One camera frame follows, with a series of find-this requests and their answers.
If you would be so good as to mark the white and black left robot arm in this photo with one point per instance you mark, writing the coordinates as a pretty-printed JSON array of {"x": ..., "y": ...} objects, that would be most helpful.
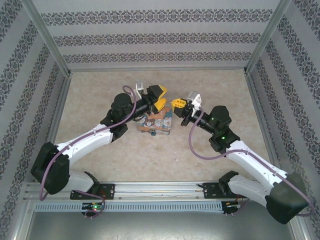
[{"x": 82, "y": 140}]

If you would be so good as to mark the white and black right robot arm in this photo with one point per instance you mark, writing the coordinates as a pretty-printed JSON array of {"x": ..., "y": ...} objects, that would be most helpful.
[{"x": 255, "y": 162}]

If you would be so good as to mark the orange bear print box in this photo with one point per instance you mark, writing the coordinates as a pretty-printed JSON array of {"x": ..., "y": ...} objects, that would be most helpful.
[{"x": 160, "y": 123}]

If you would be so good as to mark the small circuit board green light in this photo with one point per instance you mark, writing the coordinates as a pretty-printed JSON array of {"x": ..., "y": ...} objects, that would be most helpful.
[{"x": 94, "y": 207}]

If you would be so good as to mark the aluminium floor edge rail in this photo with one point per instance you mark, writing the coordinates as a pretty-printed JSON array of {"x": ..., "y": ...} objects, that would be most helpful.
[{"x": 61, "y": 110}]

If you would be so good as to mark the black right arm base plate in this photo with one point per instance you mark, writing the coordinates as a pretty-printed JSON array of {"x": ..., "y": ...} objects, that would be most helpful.
[{"x": 210, "y": 191}]

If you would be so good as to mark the aluminium mounting rail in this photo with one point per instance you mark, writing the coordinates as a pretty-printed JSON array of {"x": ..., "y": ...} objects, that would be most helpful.
[{"x": 155, "y": 191}]

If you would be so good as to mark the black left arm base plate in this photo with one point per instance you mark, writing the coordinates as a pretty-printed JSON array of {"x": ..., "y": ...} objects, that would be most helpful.
[{"x": 107, "y": 191}]

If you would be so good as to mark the aluminium corner post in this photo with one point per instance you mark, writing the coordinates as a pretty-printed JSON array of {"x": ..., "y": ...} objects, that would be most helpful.
[
  {"x": 50, "y": 37},
  {"x": 265, "y": 37}
]

